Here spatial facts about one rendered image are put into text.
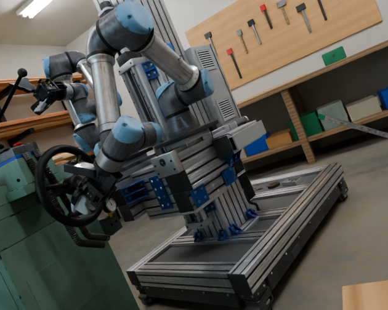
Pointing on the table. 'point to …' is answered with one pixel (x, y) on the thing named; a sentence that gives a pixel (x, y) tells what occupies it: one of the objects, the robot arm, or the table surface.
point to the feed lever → (5, 106)
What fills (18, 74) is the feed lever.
